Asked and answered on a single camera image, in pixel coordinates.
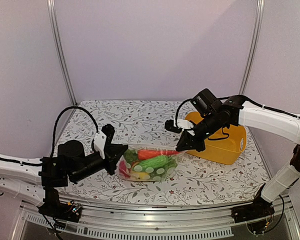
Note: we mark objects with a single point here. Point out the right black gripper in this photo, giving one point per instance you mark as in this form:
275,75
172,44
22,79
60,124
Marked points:
191,142

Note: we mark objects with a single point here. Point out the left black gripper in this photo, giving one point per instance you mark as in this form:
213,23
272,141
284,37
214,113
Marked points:
114,152

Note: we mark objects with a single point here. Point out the green lettuce leaf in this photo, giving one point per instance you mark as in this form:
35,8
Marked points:
131,156

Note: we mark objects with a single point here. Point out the red apple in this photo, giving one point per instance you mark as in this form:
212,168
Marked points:
123,170

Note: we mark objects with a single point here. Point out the red carrot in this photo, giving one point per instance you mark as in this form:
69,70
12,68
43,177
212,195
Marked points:
149,154

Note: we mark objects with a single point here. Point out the clear zip top bag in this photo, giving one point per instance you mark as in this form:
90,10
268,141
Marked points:
157,174

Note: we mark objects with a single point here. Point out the yellow lemon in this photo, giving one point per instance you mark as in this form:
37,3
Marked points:
140,176

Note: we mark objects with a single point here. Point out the green cucumber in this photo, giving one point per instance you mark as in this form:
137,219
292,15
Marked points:
156,162

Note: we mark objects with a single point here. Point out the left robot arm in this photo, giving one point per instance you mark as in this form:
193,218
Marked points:
35,179

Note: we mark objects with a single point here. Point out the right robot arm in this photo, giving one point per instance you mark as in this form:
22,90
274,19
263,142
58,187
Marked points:
240,110

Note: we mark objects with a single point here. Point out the floral tablecloth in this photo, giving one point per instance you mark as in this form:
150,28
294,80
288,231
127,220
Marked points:
195,181

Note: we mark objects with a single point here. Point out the yellow plastic basket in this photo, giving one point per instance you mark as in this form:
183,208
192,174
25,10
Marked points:
224,146

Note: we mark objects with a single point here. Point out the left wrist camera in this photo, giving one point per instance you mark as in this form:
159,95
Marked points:
103,139

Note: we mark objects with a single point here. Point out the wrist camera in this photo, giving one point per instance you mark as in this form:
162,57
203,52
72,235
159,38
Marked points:
177,126
103,139

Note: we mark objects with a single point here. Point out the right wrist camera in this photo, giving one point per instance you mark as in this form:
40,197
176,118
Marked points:
177,126

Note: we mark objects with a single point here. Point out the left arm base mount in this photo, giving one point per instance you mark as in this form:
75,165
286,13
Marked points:
69,211

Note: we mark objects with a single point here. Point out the aluminium front rail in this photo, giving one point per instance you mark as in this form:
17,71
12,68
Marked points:
106,220

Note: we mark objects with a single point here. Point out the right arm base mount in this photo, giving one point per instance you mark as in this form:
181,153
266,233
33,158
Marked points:
259,212

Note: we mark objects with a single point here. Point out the right aluminium post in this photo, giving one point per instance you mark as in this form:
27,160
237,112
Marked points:
260,5

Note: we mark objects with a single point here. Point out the aluminium post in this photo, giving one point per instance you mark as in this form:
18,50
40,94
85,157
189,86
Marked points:
260,5
51,6

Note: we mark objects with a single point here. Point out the left aluminium post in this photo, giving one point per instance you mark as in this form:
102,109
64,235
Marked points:
51,6

